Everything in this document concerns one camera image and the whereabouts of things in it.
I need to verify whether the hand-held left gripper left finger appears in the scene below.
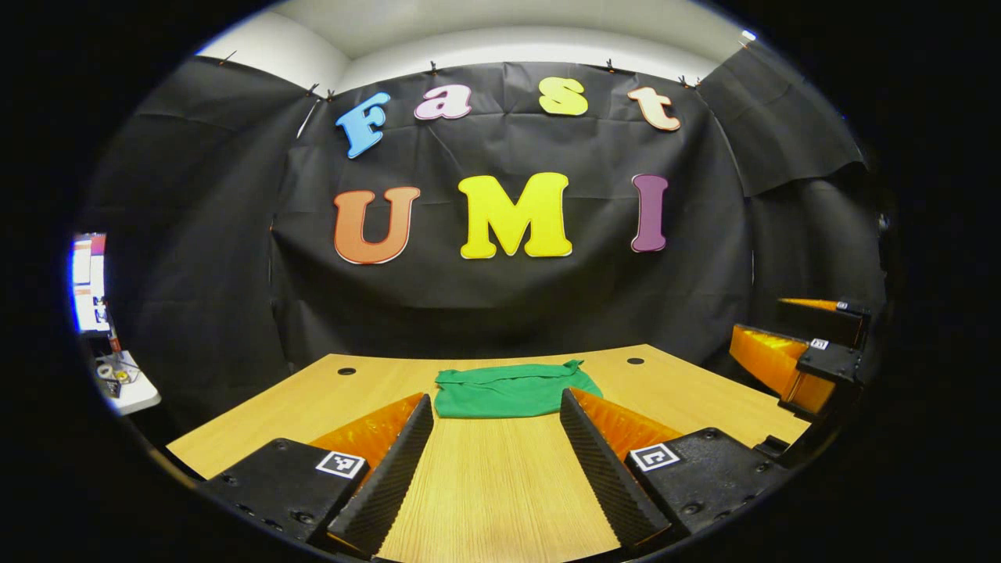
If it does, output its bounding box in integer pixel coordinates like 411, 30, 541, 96
196, 393, 435, 558

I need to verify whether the green T-shirt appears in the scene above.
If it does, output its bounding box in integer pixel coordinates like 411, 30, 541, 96
434, 360, 604, 419

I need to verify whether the computer monitor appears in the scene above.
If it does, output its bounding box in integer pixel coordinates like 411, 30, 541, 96
72, 233, 109, 335

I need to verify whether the white side table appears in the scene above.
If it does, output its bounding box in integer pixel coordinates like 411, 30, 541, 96
94, 350, 161, 415

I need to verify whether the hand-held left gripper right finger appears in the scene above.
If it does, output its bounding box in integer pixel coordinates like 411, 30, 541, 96
559, 387, 792, 552

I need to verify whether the black backdrop cloth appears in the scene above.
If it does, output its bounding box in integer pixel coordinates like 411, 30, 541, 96
82, 39, 888, 431

